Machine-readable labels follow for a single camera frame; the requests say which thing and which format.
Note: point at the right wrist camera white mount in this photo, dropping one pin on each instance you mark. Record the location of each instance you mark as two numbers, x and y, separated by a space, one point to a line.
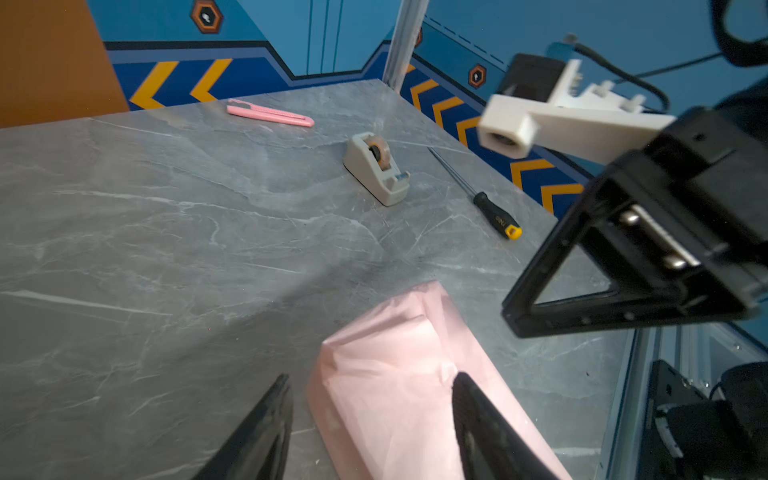
539 102

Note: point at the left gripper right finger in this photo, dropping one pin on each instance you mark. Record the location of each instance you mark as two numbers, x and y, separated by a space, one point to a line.
489 447

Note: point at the yellow handled screwdriver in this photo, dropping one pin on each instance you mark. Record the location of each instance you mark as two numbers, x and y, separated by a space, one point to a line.
502 221

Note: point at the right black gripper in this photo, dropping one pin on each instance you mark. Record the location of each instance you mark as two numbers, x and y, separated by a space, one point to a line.
679 228

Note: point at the pink scissors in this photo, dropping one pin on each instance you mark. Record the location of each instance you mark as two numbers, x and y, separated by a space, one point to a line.
251 111

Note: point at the pink wrapping paper sheet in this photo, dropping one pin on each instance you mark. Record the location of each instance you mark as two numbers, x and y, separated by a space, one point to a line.
381 391

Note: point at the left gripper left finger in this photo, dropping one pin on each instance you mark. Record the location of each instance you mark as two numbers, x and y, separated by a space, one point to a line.
258 447

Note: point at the white tape dispenser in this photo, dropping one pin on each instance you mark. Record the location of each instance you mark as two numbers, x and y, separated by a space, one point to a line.
368 158

